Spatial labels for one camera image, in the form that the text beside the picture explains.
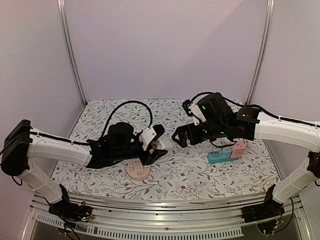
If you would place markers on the floral table mat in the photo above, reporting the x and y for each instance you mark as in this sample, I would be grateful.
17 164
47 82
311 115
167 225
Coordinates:
182 174

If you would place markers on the aluminium frame post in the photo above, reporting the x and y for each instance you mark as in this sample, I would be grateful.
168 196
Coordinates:
270 5
61 5

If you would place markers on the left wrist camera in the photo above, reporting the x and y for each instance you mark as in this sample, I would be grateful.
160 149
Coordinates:
150 134

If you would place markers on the white cube socket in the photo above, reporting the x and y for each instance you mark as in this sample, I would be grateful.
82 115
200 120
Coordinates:
162 143

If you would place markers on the teal power strip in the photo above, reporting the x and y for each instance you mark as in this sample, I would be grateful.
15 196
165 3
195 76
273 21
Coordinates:
214 157

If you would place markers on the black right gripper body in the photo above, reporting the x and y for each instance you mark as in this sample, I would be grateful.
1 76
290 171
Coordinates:
189 132

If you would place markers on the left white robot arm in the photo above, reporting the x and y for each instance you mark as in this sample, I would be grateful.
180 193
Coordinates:
25 142

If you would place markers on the right aluminium frame post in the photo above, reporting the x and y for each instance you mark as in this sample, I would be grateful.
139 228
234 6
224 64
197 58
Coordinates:
270 5

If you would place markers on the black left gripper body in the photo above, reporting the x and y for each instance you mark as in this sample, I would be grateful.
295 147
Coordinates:
121 154

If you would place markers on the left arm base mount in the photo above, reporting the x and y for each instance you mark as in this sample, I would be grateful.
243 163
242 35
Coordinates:
70 213

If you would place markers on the small blue plug adapter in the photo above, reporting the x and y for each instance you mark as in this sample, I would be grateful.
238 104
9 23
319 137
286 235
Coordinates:
226 153

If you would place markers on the pink cube socket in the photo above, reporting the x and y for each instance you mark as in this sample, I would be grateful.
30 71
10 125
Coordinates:
238 149

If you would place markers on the aluminium front rail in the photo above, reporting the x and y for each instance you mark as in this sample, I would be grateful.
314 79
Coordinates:
206 219

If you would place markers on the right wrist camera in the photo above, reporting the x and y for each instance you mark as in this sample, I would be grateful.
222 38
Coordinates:
194 111

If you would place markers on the round pink socket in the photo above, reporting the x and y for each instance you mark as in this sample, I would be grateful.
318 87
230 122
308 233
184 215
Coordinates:
136 170

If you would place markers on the left aluminium frame post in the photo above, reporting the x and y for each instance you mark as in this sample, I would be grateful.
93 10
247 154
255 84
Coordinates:
61 5

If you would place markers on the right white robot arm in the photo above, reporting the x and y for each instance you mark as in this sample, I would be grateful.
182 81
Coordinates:
295 132

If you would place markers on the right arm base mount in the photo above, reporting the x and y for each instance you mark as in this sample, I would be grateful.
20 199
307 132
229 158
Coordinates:
265 210

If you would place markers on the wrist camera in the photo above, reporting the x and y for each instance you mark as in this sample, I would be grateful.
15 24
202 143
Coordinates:
194 111
150 134

